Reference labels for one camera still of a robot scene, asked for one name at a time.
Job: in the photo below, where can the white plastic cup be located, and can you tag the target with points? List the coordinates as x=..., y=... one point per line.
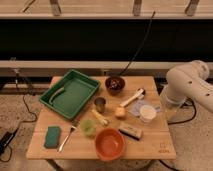
x=147, y=113

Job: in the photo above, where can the whiteboard eraser block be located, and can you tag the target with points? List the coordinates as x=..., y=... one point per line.
x=130, y=130

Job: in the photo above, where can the yellow round fruit toy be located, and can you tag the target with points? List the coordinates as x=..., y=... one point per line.
x=120, y=112

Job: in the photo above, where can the orange red bowl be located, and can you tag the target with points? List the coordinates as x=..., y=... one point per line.
x=109, y=144

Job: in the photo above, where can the teal green sponge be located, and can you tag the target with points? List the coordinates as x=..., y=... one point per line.
x=52, y=137

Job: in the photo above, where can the yellow banana toy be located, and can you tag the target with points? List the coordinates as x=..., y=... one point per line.
x=100, y=118

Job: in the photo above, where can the small metal cup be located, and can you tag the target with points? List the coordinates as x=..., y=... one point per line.
x=100, y=103

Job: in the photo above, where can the green plastic tray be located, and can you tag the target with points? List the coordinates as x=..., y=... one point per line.
x=79, y=88

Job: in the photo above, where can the dark brown bowl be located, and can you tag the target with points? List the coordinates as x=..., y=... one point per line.
x=114, y=85

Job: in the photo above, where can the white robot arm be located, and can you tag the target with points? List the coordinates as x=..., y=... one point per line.
x=187, y=81

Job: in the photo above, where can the black power adapter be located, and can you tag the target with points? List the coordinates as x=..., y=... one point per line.
x=5, y=140

